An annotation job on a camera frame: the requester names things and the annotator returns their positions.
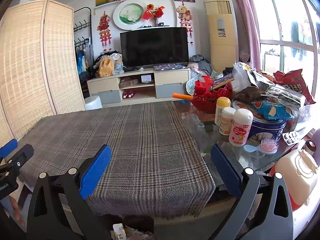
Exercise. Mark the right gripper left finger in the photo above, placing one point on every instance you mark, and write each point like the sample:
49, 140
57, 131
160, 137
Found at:
46, 216

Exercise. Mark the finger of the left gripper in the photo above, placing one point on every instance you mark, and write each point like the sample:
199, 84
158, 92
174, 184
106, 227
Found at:
8, 148
20, 158

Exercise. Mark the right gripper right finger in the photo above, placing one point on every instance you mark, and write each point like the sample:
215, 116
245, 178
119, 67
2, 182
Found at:
262, 209

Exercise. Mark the white medicine box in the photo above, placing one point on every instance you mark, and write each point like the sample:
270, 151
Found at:
119, 231

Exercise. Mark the black trash bin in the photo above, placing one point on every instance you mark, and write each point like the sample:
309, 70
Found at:
135, 227

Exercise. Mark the person's left hand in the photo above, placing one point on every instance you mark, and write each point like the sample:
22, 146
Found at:
10, 205

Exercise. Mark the beige jug red stripe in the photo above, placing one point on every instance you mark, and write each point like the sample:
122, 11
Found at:
300, 173

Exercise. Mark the pink hairbrush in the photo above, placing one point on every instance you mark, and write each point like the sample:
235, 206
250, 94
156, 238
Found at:
267, 146

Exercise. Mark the bamboo folding screen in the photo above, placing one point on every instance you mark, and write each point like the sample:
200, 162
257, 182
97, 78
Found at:
39, 76

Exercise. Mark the white stool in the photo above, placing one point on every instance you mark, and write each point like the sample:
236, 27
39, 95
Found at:
93, 102

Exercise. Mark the pill blister pack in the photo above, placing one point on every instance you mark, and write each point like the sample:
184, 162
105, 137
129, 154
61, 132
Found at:
291, 138

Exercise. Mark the blue cookie tin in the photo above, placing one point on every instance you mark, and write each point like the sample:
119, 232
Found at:
261, 128

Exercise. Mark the pink label white bottle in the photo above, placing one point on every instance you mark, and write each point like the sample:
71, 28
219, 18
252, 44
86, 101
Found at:
241, 125

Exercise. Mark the grey plaid tablecloth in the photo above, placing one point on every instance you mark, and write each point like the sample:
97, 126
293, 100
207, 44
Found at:
156, 168

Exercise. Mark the blue snack bag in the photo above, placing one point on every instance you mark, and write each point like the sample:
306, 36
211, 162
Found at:
272, 111

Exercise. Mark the white cap cream bottle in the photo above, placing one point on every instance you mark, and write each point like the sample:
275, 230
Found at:
226, 119

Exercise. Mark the yellow plush toy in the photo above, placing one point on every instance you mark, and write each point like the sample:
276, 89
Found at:
106, 67

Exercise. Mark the yellow cap white bottle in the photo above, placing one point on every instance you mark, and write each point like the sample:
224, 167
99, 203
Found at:
221, 103

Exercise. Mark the black coat rack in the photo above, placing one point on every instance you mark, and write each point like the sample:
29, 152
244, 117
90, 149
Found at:
83, 40

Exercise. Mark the red plastic basket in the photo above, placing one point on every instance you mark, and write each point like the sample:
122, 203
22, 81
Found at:
204, 97

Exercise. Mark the red chip bag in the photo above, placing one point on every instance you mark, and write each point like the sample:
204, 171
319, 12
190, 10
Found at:
294, 81

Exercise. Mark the purple clay book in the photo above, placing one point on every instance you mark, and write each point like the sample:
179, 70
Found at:
222, 81

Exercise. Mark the beige TV cabinet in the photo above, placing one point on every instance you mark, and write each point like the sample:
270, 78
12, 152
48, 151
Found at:
138, 87

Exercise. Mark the black television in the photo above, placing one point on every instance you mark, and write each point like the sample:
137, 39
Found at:
153, 46

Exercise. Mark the standing air conditioner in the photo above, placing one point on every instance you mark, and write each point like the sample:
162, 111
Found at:
224, 47

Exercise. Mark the pink curtain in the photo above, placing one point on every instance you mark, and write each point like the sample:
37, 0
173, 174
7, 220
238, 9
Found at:
247, 17

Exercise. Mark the orange handled tool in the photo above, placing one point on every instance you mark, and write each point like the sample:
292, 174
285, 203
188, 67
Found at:
182, 96

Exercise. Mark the round lotus wall plate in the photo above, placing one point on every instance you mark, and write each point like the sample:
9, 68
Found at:
128, 15

